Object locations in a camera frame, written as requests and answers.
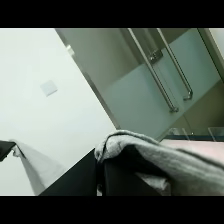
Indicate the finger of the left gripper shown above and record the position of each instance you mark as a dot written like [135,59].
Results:
[6,149]

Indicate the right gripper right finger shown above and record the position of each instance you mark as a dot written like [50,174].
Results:
[123,181]

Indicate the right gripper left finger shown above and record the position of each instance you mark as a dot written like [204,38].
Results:
[80,180]

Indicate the grey garment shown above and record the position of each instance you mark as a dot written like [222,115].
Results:
[186,166]

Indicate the frosted glass door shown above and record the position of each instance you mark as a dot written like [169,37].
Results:
[133,90]

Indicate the white wall switch plate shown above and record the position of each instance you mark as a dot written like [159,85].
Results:
[48,88]

